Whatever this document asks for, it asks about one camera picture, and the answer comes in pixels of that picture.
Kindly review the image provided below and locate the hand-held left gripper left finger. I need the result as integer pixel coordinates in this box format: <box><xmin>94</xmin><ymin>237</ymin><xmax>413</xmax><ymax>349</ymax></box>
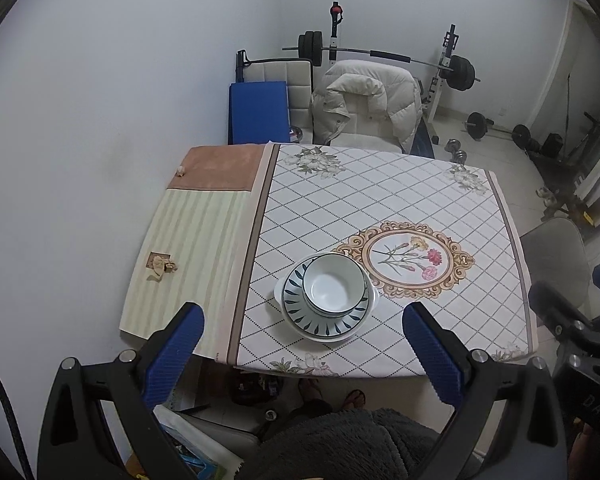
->
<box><xmin>40</xmin><ymin>301</ymin><xmax>206</xmax><ymax>480</ymax></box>

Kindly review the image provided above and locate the short barbell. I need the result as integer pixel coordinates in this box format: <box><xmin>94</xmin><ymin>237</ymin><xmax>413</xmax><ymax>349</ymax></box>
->
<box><xmin>464</xmin><ymin>111</ymin><xmax>533</xmax><ymax>148</ymax></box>

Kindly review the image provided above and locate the white quilted chair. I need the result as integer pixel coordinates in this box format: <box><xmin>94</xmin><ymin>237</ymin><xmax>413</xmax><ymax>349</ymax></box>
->
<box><xmin>235</xmin><ymin>50</ymin><xmax>313</xmax><ymax>143</ymax></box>

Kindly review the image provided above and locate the barbell on rack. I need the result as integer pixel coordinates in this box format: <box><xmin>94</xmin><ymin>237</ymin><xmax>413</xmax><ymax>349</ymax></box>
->
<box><xmin>326</xmin><ymin>1</ymin><xmax>458</xmax><ymax>126</ymax></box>

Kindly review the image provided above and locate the white bowl with dark rim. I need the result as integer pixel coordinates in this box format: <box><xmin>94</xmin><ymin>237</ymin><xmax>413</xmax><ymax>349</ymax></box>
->
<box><xmin>307</xmin><ymin>255</ymin><xmax>365</xmax><ymax>311</ymax></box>
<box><xmin>302</xmin><ymin>254</ymin><xmax>370</xmax><ymax>318</ymax></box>

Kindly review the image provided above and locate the blue folded mat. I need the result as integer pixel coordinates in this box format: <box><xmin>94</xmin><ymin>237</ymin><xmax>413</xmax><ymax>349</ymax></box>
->
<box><xmin>227</xmin><ymin>81</ymin><xmax>290</xmax><ymax>146</ymax></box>

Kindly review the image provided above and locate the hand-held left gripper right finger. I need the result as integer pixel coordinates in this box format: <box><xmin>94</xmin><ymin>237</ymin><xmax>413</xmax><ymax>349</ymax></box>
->
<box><xmin>402</xmin><ymin>301</ymin><xmax>566</xmax><ymax>480</ymax></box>

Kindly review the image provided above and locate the diamond pattern floral tablecloth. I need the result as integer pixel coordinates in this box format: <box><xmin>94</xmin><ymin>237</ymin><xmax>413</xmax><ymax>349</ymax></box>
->
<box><xmin>227</xmin><ymin>142</ymin><xmax>538</xmax><ymax>378</ymax></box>

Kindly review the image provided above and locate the white storage box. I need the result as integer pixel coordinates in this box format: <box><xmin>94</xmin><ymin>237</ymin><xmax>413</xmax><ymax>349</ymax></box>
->
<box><xmin>152</xmin><ymin>402</ymin><xmax>261</xmax><ymax>480</ymax></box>

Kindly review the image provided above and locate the black exercise bike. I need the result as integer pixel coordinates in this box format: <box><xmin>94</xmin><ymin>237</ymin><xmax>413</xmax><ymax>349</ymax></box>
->
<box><xmin>565</xmin><ymin>110</ymin><xmax>600</xmax><ymax>171</ymax></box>

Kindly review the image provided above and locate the black weight bench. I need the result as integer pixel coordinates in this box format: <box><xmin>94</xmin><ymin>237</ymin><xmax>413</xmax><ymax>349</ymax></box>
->
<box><xmin>410</xmin><ymin>115</ymin><xmax>437</xmax><ymax>158</ymax></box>

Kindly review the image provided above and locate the person's dark fleece clothing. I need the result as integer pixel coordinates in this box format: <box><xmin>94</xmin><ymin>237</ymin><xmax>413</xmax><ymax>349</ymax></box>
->
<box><xmin>257</xmin><ymin>405</ymin><xmax>463</xmax><ymax>480</ymax></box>

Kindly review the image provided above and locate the white oval dish with handles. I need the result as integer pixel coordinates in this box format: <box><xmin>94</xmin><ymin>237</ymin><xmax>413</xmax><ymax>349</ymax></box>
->
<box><xmin>274</xmin><ymin>254</ymin><xmax>380</xmax><ymax>344</ymax></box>

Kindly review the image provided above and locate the white puffer jacket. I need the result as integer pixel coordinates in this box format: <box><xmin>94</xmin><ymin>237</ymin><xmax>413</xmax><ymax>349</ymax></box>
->
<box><xmin>310</xmin><ymin>59</ymin><xmax>423</xmax><ymax>153</ymax></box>

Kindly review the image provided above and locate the person's left foot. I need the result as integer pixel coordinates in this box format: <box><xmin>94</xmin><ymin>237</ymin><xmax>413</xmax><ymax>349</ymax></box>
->
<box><xmin>300</xmin><ymin>377</ymin><xmax>323</xmax><ymax>403</ymax></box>

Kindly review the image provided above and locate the beige puffer jacket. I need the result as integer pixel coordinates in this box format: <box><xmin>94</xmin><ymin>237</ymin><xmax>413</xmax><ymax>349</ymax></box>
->
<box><xmin>311</xmin><ymin>60</ymin><xmax>422</xmax><ymax>152</ymax></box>

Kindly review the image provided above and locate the cream door frame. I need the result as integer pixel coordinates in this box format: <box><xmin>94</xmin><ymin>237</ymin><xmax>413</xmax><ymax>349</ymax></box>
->
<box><xmin>527</xmin><ymin>0</ymin><xmax>600</xmax><ymax>146</ymax></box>

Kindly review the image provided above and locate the table with striped cover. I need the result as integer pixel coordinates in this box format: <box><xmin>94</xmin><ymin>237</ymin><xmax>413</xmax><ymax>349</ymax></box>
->
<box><xmin>119</xmin><ymin>145</ymin><xmax>266</xmax><ymax>361</ymax></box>

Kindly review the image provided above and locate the barbell with black plates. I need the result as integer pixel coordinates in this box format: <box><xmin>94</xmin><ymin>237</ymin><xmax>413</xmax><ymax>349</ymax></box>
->
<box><xmin>282</xmin><ymin>30</ymin><xmax>482</xmax><ymax>93</ymax></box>

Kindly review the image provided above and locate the blue striped white plate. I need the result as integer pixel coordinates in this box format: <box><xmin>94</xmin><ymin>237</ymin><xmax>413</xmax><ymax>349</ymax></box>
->
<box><xmin>281</xmin><ymin>257</ymin><xmax>372</xmax><ymax>335</ymax></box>

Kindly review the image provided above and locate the grey shell chair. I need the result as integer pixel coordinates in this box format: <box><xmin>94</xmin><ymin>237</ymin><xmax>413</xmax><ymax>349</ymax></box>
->
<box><xmin>519</xmin><ymin>217</ymin><xmax>591</xmax><ymax>311</ymax></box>

